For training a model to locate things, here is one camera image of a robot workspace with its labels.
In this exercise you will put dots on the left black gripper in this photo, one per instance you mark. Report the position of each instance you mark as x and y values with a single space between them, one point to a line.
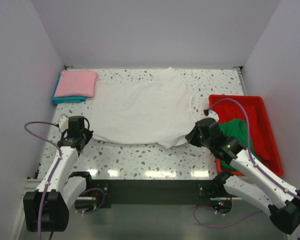
89 135

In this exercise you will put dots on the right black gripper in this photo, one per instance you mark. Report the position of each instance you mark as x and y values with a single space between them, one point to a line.
191 137

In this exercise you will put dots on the white t shirt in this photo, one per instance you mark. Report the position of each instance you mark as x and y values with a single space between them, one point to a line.
157 111

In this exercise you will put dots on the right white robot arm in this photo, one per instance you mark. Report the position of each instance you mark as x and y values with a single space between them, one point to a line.
268 192

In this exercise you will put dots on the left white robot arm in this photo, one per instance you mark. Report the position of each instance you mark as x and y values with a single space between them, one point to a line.
47 208

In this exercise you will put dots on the green t shirt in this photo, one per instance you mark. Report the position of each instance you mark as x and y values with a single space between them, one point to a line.
237 128

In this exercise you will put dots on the folded teal t shirt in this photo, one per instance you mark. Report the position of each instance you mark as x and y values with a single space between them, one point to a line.
67 99

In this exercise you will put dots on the red plastic bin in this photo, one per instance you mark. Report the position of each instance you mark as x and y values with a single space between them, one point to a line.
259 125

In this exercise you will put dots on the folded pink t shirt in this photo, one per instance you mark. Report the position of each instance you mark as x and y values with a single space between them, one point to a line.
76 83

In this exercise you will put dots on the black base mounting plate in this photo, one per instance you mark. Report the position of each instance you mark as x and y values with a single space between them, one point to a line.
106 193

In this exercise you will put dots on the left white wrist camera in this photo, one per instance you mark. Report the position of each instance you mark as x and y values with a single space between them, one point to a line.
63 123

